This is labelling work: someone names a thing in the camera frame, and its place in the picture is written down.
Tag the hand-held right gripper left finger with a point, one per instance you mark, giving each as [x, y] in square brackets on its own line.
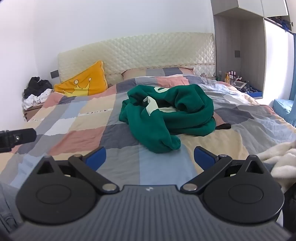
[98, 157]

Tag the patchwork duvet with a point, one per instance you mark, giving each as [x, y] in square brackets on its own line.
[69, 125]

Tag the white clothes pile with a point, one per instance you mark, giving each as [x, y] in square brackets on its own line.
[37, 99]

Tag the blue chair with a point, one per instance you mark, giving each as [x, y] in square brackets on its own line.
[283, 109]

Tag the yellow bottle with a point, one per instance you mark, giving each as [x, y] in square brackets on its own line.
[227, 79]

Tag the white fluffy blanket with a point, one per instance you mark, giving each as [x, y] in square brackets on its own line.
[284, 160]

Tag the blue clothes on shelf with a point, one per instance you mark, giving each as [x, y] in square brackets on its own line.
[281, 23]

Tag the green-capped bottle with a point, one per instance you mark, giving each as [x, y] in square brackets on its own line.
[219, 76]

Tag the person's grey jeans leg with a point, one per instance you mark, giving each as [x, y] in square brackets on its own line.
[9, 208]

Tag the green zip hoodie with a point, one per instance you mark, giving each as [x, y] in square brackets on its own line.
[185, 109]

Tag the patchwork pillow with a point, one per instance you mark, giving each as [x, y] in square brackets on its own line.
[138, 73]

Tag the cream quilted headboard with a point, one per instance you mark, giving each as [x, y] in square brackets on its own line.
[138, 51]

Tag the grey wall switch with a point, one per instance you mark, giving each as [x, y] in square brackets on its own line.
[237, 53]

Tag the black sock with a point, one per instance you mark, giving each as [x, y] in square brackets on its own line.
[224, 126]

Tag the yellow crown pillow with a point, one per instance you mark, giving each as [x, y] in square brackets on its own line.
[87, 78]

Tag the blue tray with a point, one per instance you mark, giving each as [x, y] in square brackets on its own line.
[255, 94]

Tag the dark wall socket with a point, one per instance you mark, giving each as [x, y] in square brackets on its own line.
[54, 74]

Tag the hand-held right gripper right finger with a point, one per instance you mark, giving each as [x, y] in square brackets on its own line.
[203, 158]

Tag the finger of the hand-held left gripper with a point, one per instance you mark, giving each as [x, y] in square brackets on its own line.
[20, 138]

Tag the blue curtain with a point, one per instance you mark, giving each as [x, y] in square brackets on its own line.
[293, 88]

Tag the wooden nightstand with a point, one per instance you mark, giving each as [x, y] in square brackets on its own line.
[31, 112]

